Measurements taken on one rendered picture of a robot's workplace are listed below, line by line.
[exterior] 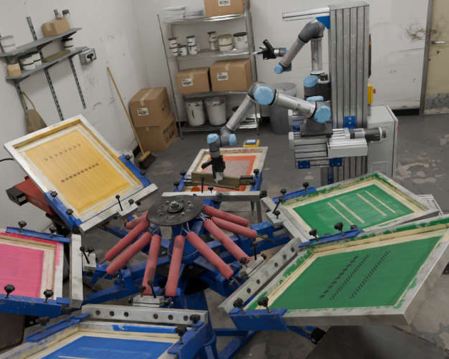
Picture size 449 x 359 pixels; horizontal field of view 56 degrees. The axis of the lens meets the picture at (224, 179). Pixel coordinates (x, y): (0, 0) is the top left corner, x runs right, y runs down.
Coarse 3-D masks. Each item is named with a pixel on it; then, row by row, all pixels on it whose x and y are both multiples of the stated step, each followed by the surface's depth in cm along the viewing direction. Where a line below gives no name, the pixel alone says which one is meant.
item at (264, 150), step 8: (200, 152) 363; (208, 152) 365; (224, 152) 362; (232, 152) 360; (240, 152) 359; (248, 152) 357; (264, 152) 345; (200, 160) 355; (264, 160) 336; (192, 168) 338
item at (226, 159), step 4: (224, 156) 358; (228, 156) 357; (224, 160) 351; (228, 160) 350; (228, 164) 344; (208, 168) 342; (208, 172) 335; (224, 172) 331; (192, 188) 316; (196, 188) 315; (200, 188) 314; (204, 188) 314; (216, 188) 311
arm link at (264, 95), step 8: (256, 88) 276; (264, 88) 270; (272, 88) 275; (256, 96) 273; (264, 96) 272; (272, 96) 272; (280, 96) 276; (288, 96) 278; (264, 104) 274; (272, 104) 277; (280, 104) 278; (288, 104) 278; (296, 104) 279; (304, 104) 280; (312, 104) 282; (320, 104) 283; (304, 112) 282; (312, 112) 281; (320, 112) 280; (328, 112) 281; (320, 120) 283
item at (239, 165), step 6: (234, 156) 355; (240, 156) 354; (246, 156) 352; (252, 156) 351; (234, 162) 344; (240, 162) 343; (246, 162) 342; (252, 162) 340; (228, 168) 337; (234, 168) 335; (240, 168) 334; (246, 168) 333; (228, 174) 328; (234, 174) 327; (240, 174) 326; (246, 174) 324; (240, 186) 309; (246, 186) 308
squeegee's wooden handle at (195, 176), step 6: (192, 174) 306; (198, 174) 304; (204, 174) 304; (210, 174) 303; (192, 180) 308; (198, 180) 307; (204, 180) 306; (210, 180) 304; (222, 180) 302; (228, 180) 301; (234, 180) 300; (234, 186) 302
